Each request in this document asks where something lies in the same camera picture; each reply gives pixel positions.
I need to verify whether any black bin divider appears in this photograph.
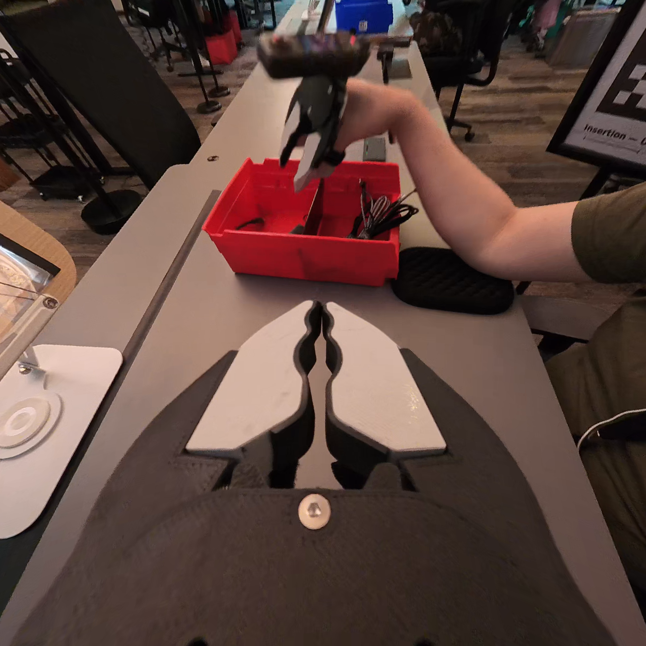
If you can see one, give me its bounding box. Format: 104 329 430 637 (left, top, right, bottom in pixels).
303 179 326 238

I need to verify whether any person's right forearm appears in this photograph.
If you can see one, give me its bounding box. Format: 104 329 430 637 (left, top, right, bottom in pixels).
391 108 591 283

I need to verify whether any red plastic bin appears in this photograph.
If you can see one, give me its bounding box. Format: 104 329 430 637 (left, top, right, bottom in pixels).
202 157 404 287

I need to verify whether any black-white braided cable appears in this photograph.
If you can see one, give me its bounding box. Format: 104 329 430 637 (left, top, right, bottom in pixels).
348 179 392 240

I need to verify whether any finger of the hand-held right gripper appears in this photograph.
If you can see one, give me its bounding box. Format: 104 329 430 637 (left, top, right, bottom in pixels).
279 93 311 168
293 118 331 195

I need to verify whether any white tablet stand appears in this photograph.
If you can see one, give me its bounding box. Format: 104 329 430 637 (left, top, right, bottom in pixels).
0 288 124 541

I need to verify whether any red floor bin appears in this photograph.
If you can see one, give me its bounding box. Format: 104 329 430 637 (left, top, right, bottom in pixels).
204 30 239 65

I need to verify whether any blue storage bin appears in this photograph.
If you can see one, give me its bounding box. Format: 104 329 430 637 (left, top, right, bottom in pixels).
334 0 394 33

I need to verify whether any black-framed marker sign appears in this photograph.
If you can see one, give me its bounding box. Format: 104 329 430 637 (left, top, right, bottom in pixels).
546 0 646 180

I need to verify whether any black quilted wrist rest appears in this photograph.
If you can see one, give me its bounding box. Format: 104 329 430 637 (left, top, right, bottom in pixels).
393 246 515 316

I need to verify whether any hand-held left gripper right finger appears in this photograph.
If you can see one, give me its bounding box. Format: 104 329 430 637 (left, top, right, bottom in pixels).
322 302 448 462

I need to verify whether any black office chair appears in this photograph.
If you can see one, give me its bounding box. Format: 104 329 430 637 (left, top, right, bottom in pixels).
409 0 510 142

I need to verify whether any black rolling cart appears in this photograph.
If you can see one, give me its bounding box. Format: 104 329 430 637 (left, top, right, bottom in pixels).
0 48 104 202

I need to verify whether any person's right hand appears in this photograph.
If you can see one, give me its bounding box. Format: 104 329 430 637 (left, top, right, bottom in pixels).
337 78 425 152

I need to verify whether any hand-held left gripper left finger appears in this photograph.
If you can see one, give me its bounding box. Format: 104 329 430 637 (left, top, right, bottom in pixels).
186 300 324 462

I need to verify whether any white cord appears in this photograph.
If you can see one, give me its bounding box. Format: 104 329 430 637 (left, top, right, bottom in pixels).
575 409 646 447

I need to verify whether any thin black usb-c cable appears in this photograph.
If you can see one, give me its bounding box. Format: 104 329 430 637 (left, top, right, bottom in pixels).
376 199 420 235

